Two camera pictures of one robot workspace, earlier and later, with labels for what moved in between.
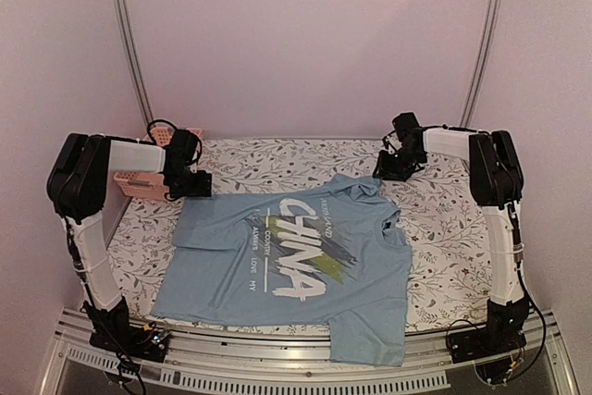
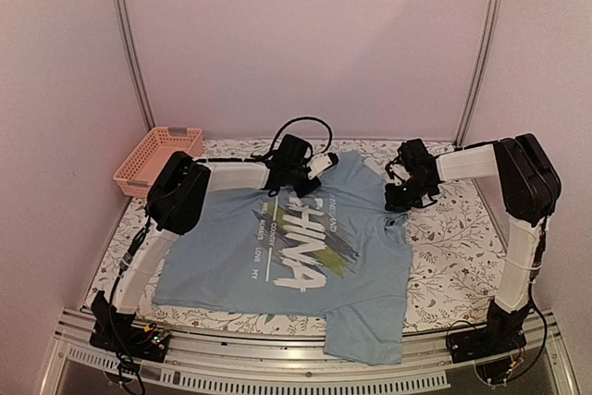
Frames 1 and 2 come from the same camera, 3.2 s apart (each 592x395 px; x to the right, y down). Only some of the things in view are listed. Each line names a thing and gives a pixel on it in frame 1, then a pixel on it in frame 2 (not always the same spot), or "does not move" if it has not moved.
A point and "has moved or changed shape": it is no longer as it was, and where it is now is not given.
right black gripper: x=385 y=172 -> x=396 y=205
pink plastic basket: x=147 y=185 does not move
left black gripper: x=202 y=189 -> x=302 y=191
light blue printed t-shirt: x=328 y=257 has moved or changed shape
